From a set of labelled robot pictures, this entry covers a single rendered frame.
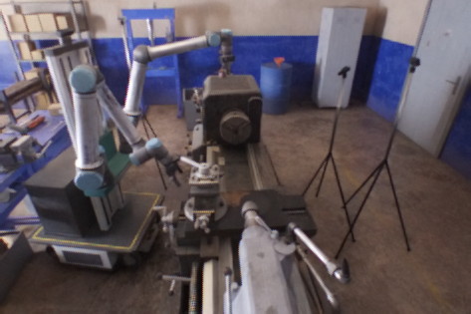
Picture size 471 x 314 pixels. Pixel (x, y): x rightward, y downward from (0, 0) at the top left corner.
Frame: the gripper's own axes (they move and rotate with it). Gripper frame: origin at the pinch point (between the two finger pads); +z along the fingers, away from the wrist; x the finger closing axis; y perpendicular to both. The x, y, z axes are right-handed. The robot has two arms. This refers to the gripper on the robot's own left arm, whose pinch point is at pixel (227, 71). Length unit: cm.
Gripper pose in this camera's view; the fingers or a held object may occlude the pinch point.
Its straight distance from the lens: 241.3
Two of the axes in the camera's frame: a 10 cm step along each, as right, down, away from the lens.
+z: 0.0, 8.8, 4.7
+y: 6.3, 3.6, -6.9
